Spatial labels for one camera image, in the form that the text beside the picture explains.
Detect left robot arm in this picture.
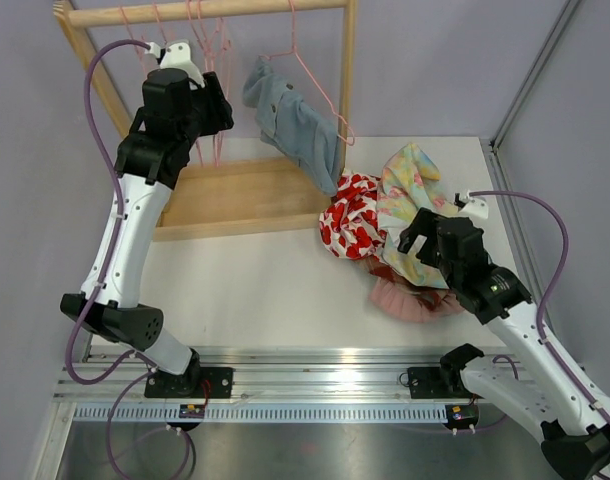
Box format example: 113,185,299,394
60,68,234,398

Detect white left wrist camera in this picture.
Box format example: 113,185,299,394
146,41,205,88

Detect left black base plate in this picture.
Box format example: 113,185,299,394
144,367,235,399

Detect blue denim skirt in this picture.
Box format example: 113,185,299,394
242,58,341,197

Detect pastel floral skirt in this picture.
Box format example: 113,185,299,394
376,143,458,289

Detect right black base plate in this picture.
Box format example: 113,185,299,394
407,366,476,400

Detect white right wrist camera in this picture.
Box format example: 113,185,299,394
454,190,489,220

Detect wooden clothes rack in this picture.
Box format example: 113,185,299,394
53,1,357,241

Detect slotted cable duct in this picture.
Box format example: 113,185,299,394
74,402,447,424

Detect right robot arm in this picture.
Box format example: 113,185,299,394
398,208,610,479

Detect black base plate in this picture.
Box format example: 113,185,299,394
407,366,476,400
144,367,235,399

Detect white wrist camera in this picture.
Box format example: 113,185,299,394
146,41,205,88
454,190,489,220

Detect pink ruffled skirt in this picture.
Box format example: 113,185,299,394
369,279,464,323

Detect aluminium mounting rail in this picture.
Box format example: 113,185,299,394
52,345,445,404

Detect red plaid wool skirt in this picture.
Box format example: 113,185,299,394
354,256,450,313

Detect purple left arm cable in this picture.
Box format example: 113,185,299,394
64,39,194,479

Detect red heart print skirt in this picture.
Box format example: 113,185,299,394
319,169,386,261

